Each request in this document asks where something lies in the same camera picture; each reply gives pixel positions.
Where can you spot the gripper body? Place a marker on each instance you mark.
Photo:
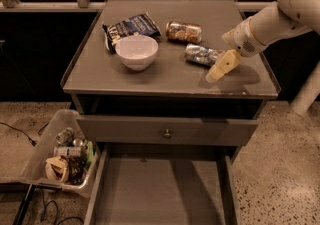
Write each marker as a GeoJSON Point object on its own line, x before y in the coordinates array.
{"type": "Point", "coordinates": [242, 43]}

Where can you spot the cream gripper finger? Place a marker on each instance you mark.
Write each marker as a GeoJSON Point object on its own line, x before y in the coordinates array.
{"type": "Point", "coordinates": [218, 70]}

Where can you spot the silver blue redbull can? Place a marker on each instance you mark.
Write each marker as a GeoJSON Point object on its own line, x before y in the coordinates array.
{"type": "Point", "coordinates": [202, 55]}

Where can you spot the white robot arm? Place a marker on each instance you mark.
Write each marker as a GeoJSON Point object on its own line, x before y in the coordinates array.
{"type": "Point", "coordinates": [282, 19]}

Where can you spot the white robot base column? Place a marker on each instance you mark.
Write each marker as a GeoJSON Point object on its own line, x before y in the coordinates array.
{"type": "Point", "coordinates": [308, 92]}

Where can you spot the brown gold drink can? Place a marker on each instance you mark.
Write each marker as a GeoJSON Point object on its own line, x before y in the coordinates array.
{"type": "Point", "coordinates": [185, 32]}

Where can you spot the round metal drawer knob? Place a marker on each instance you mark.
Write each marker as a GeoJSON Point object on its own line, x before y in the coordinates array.
{"type": "Point", "coordinates": [167, 134]}

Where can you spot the grey wooden drawer cabinet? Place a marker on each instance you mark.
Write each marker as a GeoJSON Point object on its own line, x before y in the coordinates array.
{"type": "Point", "coordinates": [100, 84]}

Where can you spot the grey top drawer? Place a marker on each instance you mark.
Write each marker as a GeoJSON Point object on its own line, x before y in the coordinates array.
{"type": "Point", "coordinates": [184, 131]}

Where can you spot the grey open middle drawer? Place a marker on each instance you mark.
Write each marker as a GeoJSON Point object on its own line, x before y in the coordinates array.
{"type": "Point", "coordinates": [140, 184]}

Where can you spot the silver can in bin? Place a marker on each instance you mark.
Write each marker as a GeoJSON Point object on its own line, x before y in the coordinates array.
{"type": "Point", "coordinates": [65, 137]}

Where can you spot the white labelled can in bin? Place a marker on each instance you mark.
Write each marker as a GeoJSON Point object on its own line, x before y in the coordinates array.
{"type": "Point", "coordinates": [68, 151]}

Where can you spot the white ceramic bowl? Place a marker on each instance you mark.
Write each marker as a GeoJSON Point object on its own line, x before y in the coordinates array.
{"type": "Point", "coordinates": [137, 52]}

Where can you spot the blue chip bag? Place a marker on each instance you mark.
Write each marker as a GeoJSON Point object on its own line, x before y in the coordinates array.
{"type": "Point", "coordinates": [141, 24]}

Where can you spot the green packet in bin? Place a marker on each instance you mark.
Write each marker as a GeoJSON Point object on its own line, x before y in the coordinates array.
{"type": "Point", "coordinates": [89, 154]}

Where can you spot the clear plastic storage bin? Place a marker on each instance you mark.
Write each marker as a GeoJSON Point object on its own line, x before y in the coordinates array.
{"type": "Point", "coordinates": [80, 179]}

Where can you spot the white crumpled cup in bin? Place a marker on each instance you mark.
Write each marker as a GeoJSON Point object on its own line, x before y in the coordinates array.
{"type": "Point", "coordinates": [57, 168]}

